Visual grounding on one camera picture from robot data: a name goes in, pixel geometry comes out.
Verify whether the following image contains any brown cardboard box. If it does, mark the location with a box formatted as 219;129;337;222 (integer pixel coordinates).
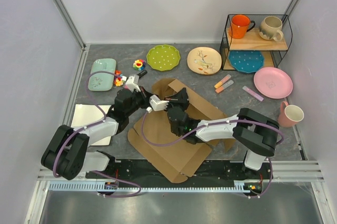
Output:
127;77;237;183

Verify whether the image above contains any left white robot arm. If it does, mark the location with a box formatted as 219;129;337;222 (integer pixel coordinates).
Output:
41;87;153;180

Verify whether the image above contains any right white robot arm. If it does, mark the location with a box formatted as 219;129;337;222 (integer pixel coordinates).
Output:
164;88;284;179

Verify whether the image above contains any light teal rectangular tray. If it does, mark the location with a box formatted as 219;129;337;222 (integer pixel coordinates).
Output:
88;58;116;91

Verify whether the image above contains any pink black highlighter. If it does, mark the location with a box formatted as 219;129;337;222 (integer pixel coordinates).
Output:
138;70;147;78

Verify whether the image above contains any rainbow smiling flower toy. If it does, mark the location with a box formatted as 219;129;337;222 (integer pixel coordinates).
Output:
133;59;146;71

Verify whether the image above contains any cream bird pattern plate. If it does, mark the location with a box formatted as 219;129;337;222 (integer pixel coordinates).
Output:
186;47;222;75

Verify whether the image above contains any green polka dot plate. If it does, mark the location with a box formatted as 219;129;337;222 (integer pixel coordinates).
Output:
146;44;181;72

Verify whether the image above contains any white square plate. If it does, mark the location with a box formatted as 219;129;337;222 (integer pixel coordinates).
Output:
71;104;111;147

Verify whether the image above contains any blue polka dot plate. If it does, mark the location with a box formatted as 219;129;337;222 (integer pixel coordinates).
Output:
229;51;264;74

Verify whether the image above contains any purple highlighter pen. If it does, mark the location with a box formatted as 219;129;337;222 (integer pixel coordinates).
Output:
242;86;264;102

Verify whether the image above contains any pink round plate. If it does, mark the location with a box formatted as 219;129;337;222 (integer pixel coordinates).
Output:
253;67;293;99

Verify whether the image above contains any orange mug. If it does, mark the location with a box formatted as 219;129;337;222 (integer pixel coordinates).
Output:
229;14;255;39

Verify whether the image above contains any pink mug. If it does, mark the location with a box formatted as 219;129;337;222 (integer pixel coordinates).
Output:
278;101;304;128

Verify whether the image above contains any beige ceramic mug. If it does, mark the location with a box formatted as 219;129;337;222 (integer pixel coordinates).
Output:
259;16;284;42

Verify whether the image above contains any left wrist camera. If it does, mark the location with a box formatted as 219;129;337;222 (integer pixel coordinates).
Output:
125;74;141;92

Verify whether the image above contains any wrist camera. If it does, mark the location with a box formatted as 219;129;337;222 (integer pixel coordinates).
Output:
146;95;169;113
125;74;141;92

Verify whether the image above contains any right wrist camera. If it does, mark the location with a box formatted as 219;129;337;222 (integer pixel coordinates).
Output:
146;95;169;113

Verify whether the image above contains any small flower keychain toy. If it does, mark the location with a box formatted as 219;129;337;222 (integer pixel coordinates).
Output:
114;70;127;86

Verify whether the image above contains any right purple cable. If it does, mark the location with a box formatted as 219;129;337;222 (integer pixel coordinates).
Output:
141;108;285;200

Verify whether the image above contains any purple cable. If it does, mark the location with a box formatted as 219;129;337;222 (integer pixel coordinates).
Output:
141;108;285;200
52;71;143;198

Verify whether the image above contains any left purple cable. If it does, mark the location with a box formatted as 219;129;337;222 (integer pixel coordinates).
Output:
52;71;143;198

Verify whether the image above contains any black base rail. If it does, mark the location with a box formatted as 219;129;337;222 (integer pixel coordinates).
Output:
86;151;272;199

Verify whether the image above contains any black wire wooden shelf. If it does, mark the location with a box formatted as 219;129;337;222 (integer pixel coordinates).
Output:
220;14;293;70

